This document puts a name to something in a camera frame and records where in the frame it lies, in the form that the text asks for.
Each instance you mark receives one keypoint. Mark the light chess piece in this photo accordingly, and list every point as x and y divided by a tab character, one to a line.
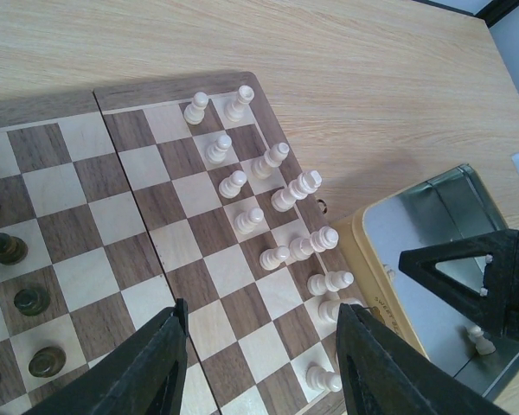
263	166
318	378
325	238

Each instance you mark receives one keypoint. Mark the black enclosure frame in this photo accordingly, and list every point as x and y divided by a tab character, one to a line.
491	13

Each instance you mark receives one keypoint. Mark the row of dark chess pieces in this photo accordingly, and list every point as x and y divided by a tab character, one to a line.
32	348

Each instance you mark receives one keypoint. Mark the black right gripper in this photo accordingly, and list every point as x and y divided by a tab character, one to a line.
477	276

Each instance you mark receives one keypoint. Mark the light pawn in tin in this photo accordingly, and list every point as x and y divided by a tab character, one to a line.
482	345

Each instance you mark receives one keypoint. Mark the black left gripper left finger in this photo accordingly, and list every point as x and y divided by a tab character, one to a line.
143	375

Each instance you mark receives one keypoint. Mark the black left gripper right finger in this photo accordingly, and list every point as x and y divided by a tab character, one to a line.
382	374

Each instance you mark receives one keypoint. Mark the wooden chess board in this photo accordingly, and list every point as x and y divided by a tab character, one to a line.
145	194

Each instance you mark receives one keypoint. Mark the gold tin box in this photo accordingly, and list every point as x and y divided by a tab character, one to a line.
450	206

